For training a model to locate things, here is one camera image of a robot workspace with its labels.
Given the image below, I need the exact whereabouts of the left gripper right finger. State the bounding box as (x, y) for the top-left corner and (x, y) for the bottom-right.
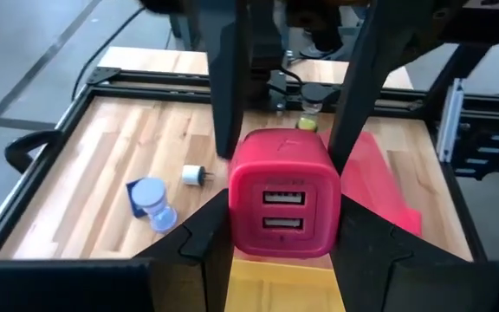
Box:
(330, 193), (493, 312)

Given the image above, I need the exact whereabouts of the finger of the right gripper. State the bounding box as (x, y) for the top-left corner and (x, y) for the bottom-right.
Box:
(204, 0), (251, 160)
(327, 0), (450, 175)

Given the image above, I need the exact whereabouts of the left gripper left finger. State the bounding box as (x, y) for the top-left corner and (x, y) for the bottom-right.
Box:
(134, 188), (236, 312)

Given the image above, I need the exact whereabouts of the lavender sand hourglass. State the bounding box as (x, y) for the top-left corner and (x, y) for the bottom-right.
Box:
(130, 176), (179, 234)

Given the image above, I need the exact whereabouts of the blue rectangular item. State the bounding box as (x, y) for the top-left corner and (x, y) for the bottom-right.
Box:
(126, 177), (147, 218)

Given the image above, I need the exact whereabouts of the red dual-USB wall charger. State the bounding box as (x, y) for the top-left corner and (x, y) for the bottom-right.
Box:
(227, 127), (342, 260)

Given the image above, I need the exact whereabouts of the yellow translucent plastic bin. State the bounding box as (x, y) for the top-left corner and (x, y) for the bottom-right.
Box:
(224, 254), (347, 312)

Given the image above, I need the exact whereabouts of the red translucent plastic bin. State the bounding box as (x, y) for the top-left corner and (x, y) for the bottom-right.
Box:
(318, 128), (424, 237)

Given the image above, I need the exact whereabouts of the silver aluminium extrusion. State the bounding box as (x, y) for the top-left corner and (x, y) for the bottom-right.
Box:
(436, 77), (466, 164)

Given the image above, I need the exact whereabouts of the dark metal cart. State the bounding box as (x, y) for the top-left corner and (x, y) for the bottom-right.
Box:
(446, 125), (499, 200)

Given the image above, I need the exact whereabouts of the black table frame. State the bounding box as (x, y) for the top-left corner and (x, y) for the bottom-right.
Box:
(0, 64), (499, 266)

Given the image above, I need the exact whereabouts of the white wall charger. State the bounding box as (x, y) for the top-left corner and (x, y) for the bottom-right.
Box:
(181, 164), (215, 187)

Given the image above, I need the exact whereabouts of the black floor cable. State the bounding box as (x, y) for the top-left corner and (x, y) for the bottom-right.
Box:
(70, 6), (146, 101)

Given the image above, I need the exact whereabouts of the black cable loop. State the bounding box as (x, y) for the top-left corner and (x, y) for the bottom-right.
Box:
(4, 128), (65, 174)

